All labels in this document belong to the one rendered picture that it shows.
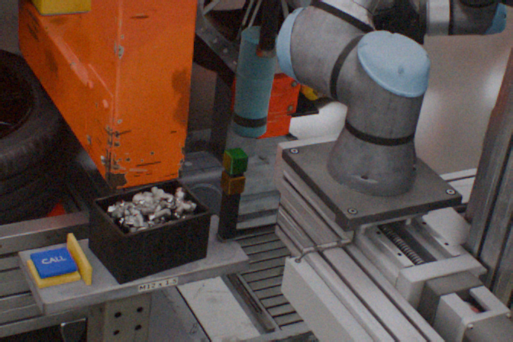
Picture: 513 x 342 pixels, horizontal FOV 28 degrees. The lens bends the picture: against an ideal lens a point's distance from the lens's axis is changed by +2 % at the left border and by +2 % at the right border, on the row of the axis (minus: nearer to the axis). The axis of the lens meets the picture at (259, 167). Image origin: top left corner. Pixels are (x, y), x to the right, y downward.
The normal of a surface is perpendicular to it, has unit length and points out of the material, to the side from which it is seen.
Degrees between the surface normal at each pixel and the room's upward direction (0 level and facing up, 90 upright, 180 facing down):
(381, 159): 72
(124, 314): 90
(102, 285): 0
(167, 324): 0
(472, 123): 0
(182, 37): 90
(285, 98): 90
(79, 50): 90
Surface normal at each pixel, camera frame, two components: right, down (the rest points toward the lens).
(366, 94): -0.67, 0.32
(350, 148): -0.69, 0.00
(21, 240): 0.45, 0.51
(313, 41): -0.44, -0.21
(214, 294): 0.12, -0.84
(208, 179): 0.46, 0.15
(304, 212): -0.88, 0.15
